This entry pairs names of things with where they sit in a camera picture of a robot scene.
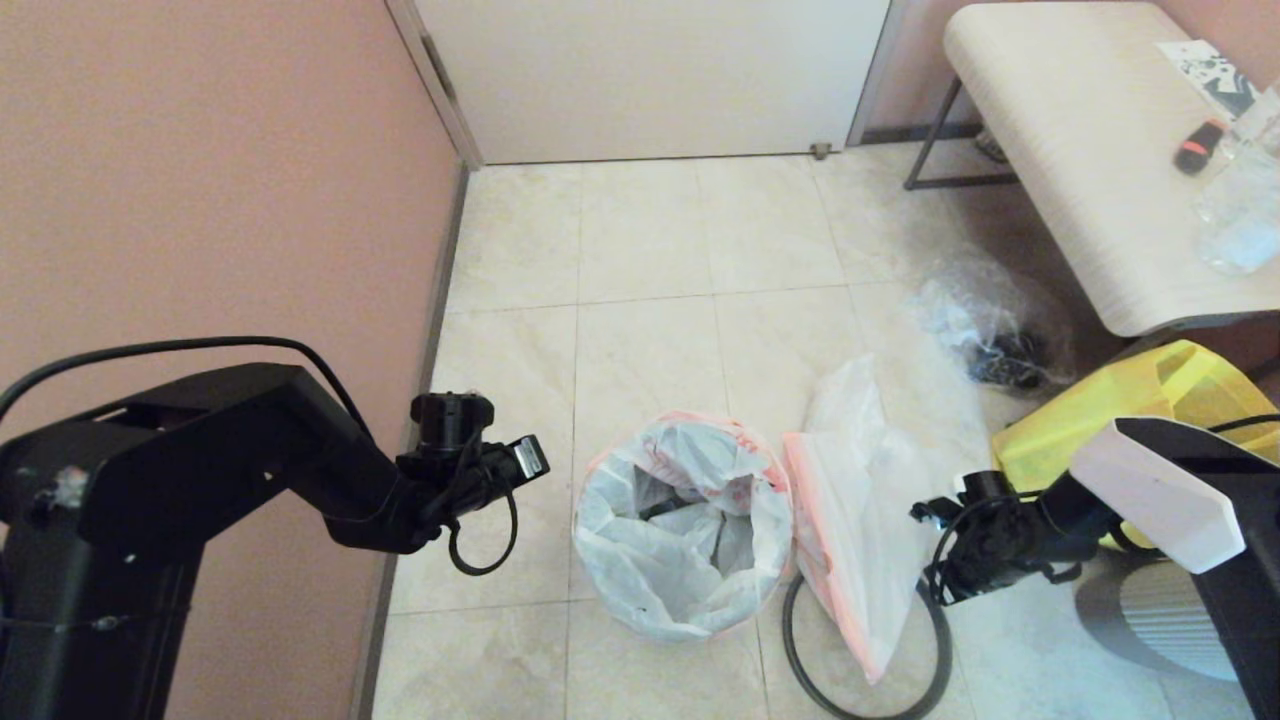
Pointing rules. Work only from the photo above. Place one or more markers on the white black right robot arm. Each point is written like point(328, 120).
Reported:
point(1150, 490)

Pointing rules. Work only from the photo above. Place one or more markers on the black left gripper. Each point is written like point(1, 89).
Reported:
point(470, 480)

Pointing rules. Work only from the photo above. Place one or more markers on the small clear water bottle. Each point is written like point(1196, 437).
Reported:
point(1255, 118)

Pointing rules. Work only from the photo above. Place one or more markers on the white door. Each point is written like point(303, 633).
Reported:
point(650, 80)

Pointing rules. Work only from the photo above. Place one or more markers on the yellow shopping bag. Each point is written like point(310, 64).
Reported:
point(1150, 390)

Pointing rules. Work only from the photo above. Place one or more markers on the black and white booklet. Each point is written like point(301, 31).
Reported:
point(1205, 72)

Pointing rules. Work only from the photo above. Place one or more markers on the black tangled object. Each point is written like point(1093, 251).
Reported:
point(1005, 362)

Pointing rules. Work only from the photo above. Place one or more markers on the black left wrist motor cylinder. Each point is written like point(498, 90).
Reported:
point(452, 422)

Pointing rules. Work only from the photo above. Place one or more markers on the black metal table frame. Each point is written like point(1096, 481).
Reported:
point(930, 136)

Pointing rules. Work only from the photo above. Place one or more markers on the crumpled clear plastic bag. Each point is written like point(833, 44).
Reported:
point(960, 305)

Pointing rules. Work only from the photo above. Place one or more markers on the grey ribbed robot base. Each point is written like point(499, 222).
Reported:
point(1140, 620)

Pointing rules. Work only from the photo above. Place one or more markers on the used translucent trash bag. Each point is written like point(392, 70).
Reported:
point(870, 500)

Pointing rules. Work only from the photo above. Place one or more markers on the white red plastic bag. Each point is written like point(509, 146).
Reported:
point(680, 580)

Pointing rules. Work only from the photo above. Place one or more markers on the large clear water bottle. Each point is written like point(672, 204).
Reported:
point(1240, 215)

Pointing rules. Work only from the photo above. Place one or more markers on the grey door frame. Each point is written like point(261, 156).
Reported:
point(450, 110)

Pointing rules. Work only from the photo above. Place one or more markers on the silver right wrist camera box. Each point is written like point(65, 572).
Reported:
point(928, 512)

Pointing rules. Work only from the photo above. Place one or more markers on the black orange marker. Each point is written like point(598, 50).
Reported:
point(1197, 148)

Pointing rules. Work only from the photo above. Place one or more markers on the light wood-grain table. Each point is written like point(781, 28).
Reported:
point(1080, 150)

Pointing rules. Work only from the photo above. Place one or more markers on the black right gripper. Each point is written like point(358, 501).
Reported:
point(1000, 545)

